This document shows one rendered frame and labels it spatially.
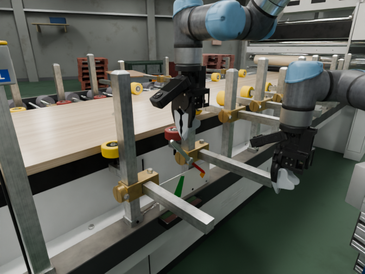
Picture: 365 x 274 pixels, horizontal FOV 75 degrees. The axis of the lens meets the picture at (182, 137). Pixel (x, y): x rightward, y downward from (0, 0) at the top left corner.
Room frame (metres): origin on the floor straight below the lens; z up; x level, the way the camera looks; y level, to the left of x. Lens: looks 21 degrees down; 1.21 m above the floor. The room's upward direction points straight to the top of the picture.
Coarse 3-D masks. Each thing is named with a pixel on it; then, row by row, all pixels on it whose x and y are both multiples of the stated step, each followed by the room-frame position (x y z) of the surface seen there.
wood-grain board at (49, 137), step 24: (144, 96) 1.58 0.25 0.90; (216, 96) 1.58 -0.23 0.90; (240, 96) 1.58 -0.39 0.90; (24, 120) 1.03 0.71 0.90; (48, 120) 1.03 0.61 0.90; (72, 120) 1.03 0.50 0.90; (96, 120) 1.03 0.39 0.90; (144, 120) 1.03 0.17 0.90; (168, 120) 1.03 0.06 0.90; (24, 144) 0.75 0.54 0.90; (48, 144) 0.75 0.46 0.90; (72, 144) 0.75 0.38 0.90; (96, 144) 0.75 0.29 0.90; (48, 168) 0.62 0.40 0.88
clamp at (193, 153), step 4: (196, 144) 0.82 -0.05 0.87; (200, 144) 0.82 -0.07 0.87; (204, 144) 0.82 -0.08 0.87; (208, 144) 0.83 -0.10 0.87; (196, 148) 0.78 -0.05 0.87; (200, 148) 0.79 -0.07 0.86; (204, 148) 0.81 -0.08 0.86; (208, 148) 0.83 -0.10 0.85; (188, 152) 0.75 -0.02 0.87; (192, 152) 0.76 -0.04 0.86; (196, 152) 0.78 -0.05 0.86; (176, 156) 0.76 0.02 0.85; (180, 156) 0.75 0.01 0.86; (192, 156) 0.76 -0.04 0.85; (196, 156) 0.78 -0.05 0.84; (176, 160) 0.76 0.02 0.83; (180, 160) 0.75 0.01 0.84; (184, 160) 0.73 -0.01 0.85; (196, 160) 0.78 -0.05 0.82; (180, 164) 0.75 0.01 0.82; (188, 164) 0.75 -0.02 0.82
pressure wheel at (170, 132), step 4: (168, 128) 0.90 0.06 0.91; (172, 128) 0.90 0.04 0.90; (176, 128) 0.89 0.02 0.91; (168, 132) 0.86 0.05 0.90; (172, 132) 0.85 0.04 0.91; (176, 132) 0.85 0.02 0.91; (168, 136) 0.86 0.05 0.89; (172, 136) 0.85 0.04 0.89; (176, 136) 0.85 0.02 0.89; (180, 136) 0.86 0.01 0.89; (176, 140) 0.85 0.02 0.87; (176, 152) 0.89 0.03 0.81
